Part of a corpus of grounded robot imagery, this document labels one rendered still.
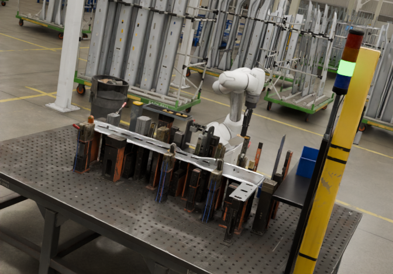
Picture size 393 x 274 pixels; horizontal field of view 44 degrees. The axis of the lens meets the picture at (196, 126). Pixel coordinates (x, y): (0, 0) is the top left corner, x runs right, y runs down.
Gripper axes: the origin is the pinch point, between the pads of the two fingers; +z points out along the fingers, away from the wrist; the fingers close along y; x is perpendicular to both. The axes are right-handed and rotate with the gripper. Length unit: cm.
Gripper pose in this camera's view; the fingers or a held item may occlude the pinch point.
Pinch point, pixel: (244, 130)
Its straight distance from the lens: 318.5
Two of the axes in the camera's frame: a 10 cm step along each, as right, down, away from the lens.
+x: 9.1, 2.9, -3.1
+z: -2.0, 9.4, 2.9
